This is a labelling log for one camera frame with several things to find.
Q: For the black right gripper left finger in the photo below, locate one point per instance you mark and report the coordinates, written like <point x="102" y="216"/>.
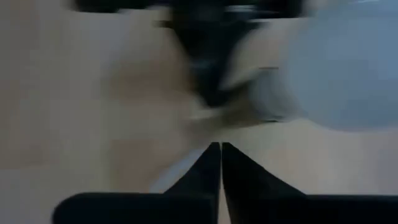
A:
<point x="186" y="208"/>

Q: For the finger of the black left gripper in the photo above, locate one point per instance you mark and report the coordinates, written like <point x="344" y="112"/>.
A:
<point x="205" y="74"/>
<point x="222" y="74"/>

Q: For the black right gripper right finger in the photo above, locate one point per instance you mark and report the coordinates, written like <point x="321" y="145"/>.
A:
<point x="280" y="208"/>

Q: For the white light bulb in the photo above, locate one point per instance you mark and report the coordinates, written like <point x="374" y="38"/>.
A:
<point x="342" y="62"/>

